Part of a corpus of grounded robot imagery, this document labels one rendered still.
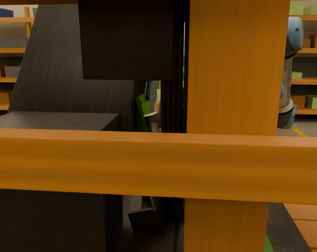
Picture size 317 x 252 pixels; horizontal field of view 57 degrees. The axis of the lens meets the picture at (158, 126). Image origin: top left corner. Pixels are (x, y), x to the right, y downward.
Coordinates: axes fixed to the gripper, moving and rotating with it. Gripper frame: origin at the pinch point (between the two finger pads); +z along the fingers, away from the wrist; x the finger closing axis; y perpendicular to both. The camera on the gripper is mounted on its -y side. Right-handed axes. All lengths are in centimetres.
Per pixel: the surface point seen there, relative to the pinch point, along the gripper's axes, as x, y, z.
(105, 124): 16.5, -7.5, 7.9
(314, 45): -399, 338, -242
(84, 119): 14.9, -3.3, 14.1
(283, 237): -23.1, -32.1, -26.5
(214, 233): 14.5, -34.4, -10.9
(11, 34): -279, 498, 349
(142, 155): 31.0, -24.8, -4.0
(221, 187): 25.5, -30.3, -14.1
